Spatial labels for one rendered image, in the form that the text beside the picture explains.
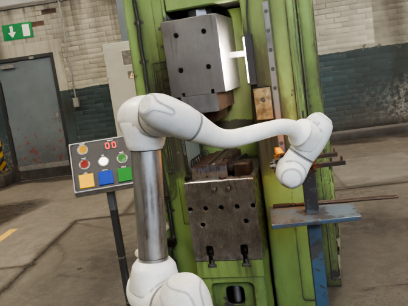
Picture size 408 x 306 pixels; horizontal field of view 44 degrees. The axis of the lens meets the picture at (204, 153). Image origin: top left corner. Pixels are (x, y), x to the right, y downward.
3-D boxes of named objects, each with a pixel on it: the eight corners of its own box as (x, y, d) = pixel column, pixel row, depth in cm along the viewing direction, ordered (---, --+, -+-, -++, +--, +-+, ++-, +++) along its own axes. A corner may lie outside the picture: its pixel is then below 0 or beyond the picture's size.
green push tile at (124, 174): (132, 179, 268) (130, 166, 270) (118, 181, 266) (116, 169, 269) (133, 180, 269) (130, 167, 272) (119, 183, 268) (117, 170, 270)
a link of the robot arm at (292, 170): (293, 188, 194) (312, 159, 191) (297, 198, 178) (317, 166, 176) (269, 173, 193) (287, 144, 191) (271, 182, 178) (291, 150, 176)
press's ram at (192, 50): (241, 89, 260) (232, 10, 254) (171, 98, 271) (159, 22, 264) (254, 84, 300) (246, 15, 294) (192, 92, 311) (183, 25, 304)
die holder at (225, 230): (263, 259, 269) (252, 177, 262) (194, 261, 279) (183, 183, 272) (275, 224, 322) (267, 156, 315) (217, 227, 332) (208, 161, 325)
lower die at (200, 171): (227, 176, 271) (226, 161, 270) (192, 180, 277) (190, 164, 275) (241, 160, 311) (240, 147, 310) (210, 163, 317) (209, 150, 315)
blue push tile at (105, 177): (113, 183, 266) (111, 169, 269) (99, 185, 265) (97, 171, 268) (114, 184, 268) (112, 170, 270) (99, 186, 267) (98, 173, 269)
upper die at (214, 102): (218, 111, 266) (216, 93, 264) (183, 115, 271) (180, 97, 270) (234, 103, 305) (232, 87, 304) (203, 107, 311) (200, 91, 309)
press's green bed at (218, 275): (272, 340, 277) (262, 258, 269) (207, 339, 287) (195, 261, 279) (283, 294, 329) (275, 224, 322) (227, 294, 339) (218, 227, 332)
